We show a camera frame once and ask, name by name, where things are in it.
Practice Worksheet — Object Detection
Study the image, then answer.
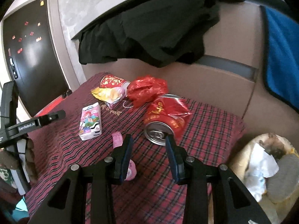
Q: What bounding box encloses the crushed red soda can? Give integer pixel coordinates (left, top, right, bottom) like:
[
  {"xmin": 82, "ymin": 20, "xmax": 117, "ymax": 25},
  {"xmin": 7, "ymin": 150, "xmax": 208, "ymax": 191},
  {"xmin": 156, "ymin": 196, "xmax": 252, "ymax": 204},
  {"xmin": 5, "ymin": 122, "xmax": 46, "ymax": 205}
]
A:
[{"xmin": 143, "ymin": 94, "xmax": 192, "ymax": 146}]

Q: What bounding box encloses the red plastic bag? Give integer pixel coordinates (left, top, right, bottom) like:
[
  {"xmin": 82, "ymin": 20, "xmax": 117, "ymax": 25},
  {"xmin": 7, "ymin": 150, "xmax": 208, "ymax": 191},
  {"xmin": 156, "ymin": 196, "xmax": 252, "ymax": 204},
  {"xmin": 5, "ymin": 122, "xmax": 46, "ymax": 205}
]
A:
[{"xmin": 127, "ymin": 75, "xmax": 169, "ymax": 108}]

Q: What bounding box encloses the red paper cup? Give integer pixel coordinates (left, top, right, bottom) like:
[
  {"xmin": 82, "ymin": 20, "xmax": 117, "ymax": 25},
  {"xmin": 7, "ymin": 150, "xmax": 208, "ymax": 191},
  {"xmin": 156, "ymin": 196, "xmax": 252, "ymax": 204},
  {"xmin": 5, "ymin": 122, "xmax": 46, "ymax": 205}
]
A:
[{"xmin": 100, "ymin": 74, "xmax": 130, "ymax": 95}]

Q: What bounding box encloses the white tissue paper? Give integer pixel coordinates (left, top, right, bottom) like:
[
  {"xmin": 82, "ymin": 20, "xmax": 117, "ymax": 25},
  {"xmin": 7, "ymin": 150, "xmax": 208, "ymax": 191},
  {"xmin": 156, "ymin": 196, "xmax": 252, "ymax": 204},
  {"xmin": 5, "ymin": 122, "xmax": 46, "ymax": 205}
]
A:
[{"xmin": 244, "ymin": 143, "xmax": 279, "ymax": 202}]

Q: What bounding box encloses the round yellow scrubber pad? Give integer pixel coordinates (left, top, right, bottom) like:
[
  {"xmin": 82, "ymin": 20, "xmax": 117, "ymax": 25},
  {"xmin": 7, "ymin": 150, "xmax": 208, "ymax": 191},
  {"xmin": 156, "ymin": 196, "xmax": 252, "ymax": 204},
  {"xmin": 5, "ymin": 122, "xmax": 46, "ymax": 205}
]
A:
[{"xmin": 266, "ymin": 154, "xmax": 298, "ymax": 203}]

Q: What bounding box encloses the beige trash bin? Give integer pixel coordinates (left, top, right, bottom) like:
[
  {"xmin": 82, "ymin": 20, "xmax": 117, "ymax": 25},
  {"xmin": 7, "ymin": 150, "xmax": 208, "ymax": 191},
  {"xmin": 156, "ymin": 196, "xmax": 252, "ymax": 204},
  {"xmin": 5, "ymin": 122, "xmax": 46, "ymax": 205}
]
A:
[{"xmin": 228, "ymin": 133, "xmax": 298, "ymax": 223}]

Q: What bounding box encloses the pink plastic piece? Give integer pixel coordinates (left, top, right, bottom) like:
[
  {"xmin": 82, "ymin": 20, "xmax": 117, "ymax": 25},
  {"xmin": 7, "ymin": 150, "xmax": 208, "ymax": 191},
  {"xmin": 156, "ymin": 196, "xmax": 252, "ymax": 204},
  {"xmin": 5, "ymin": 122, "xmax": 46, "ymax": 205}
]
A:
[{"xmin": 112, "ymin": 131, "xmax": 137, "ymax": 183}]

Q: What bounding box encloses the pink tissue pack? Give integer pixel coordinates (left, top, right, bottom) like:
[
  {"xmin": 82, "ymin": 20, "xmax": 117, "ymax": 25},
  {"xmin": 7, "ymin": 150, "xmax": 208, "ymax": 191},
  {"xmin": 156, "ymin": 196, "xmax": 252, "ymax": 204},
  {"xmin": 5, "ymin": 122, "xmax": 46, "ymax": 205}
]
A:
[{"xmin": 78, "ymin": 103, "xmax": 102, "ymax": 141}]

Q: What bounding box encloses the red plaid tablecloth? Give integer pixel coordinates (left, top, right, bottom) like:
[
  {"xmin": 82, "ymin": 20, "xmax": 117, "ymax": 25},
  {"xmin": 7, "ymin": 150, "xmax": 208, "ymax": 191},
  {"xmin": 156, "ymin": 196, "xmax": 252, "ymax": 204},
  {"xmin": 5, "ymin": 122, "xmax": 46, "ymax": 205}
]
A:
[{"xmin": 25, "ymin": 73, "xmax": 245, "ymax": 223}]

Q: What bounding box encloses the yellow crumpled wrapper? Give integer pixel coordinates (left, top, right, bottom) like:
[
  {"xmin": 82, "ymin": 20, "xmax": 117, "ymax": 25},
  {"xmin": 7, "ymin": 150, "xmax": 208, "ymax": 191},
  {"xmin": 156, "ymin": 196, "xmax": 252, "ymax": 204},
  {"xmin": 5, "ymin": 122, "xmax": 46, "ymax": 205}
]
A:
[{"xmin": 91, "ymin": 87, "xmax": 125, "ymax": 109}]

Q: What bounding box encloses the black refrigerator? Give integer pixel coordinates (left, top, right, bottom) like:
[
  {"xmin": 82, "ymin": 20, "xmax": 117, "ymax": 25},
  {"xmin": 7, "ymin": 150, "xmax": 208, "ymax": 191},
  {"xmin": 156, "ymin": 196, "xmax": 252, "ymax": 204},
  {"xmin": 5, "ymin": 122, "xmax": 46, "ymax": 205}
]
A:
[{"xmin": 3, "ymin": 0, "xmax": 69, "ymax": 116}]

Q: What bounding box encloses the black cloth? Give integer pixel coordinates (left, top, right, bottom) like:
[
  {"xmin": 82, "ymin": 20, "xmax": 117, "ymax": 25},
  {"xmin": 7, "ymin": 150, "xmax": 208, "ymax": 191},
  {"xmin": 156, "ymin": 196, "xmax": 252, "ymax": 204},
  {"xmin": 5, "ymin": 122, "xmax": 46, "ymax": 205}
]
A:
[{"xmin": 78, "ymin": 0, "xmax": 244, "ymax": 68}]

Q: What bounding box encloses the blue towel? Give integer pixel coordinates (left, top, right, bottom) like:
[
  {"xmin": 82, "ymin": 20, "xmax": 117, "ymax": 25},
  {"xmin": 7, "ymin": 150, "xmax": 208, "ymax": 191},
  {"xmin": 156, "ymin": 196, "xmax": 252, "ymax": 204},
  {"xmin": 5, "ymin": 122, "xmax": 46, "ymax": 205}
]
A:
[{"xmin": 261, "ymin": 6, "xmax": 298, "ymax": 112}]

